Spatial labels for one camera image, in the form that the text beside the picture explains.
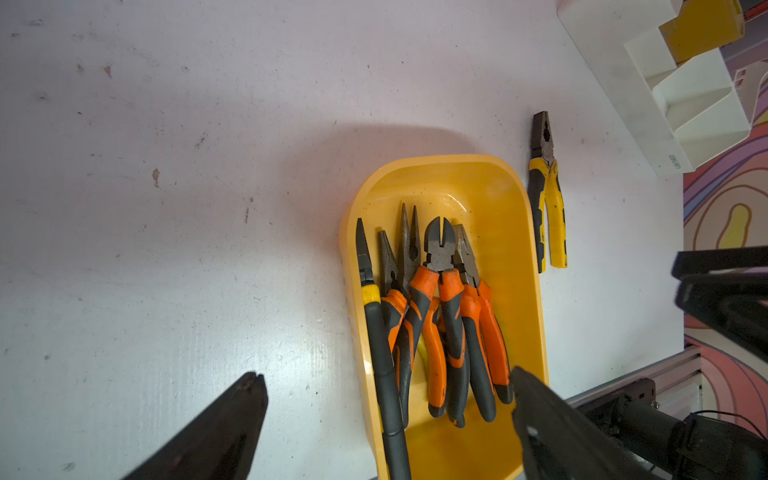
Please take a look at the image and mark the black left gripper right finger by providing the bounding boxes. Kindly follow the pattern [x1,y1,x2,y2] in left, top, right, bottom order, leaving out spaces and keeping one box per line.
[511,366,655,479]

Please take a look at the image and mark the yellow black long-nose pliers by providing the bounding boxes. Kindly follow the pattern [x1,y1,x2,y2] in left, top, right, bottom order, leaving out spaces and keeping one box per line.
[355,218,411,479]

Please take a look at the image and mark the yellow black combination pliers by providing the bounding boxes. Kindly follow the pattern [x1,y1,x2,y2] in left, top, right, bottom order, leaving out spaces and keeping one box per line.
[527,111,568,273]

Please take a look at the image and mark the white desktop file organizer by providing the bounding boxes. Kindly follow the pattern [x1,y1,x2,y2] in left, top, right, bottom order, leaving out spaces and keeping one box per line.
[557,0,751,177]

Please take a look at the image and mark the orange black needle-nose pliers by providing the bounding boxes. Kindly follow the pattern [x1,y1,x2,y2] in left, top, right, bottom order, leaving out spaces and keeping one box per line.
[392,205,447,427]

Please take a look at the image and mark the orange black small pliers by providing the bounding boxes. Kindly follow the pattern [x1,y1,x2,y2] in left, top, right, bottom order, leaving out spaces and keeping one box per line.
[377,230,408,351]

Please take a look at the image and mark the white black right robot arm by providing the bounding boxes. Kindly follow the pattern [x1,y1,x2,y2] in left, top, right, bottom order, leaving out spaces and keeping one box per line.
[569,246,767,479]

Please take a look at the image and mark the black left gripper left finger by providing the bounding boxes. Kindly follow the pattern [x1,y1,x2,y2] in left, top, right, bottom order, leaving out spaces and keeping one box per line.
[126,371,268,479]

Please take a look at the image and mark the yellow plastic storage box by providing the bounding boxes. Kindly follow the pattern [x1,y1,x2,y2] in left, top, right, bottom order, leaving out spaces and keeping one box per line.
[339,155,548,479]

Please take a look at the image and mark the orange black diagonal cutters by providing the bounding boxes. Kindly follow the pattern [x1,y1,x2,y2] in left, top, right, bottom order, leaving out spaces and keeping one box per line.
[423,216,470,428]

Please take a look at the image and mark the orange black combination pliers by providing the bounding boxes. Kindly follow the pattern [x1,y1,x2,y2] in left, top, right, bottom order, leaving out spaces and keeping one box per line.
[452,224,514,423]

